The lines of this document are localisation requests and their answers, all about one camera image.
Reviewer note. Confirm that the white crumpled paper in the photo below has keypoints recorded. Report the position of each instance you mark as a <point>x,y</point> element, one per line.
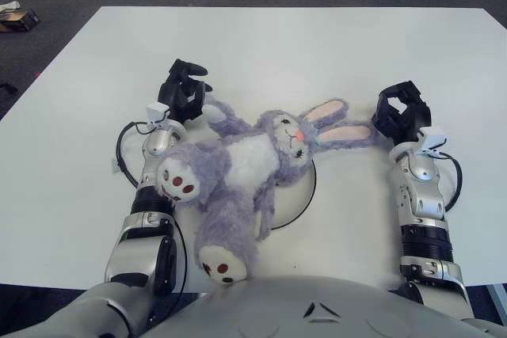
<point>8,5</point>

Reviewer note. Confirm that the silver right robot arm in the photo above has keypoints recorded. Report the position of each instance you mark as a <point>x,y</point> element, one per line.
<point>424,203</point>

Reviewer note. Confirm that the white wrist sensor box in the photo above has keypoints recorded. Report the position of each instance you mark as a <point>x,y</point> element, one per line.
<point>156,111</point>
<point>433,138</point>

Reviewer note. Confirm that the white right wrist sensor box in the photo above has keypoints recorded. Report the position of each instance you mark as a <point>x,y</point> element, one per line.
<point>433,138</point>

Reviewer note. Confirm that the purple plush bunny doll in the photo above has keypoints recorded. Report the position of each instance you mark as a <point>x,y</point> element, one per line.
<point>249,160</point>

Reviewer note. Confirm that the grey robot torso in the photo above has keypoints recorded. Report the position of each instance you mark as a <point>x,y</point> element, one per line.
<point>277,310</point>

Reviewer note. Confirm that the white plate with black rim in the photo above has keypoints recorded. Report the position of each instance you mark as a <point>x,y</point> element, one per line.
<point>295,199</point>

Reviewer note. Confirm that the black floor object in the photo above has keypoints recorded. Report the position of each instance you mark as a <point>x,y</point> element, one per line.
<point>7,88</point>

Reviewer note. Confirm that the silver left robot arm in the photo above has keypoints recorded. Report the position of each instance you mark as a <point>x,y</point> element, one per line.
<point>134,243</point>

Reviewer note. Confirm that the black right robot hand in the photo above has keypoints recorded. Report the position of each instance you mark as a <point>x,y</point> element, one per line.
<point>420,116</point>

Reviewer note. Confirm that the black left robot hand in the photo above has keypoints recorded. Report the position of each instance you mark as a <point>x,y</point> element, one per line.
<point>174,96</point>

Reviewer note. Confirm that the small white tape tag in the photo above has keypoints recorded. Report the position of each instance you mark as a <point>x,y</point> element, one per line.
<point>115,165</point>

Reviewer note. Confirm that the grey metal table leg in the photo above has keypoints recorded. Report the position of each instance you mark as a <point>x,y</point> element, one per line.
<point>500,302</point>

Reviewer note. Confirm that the white left wrist sensor box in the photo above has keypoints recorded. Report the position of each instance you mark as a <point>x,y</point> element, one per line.
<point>156,111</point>

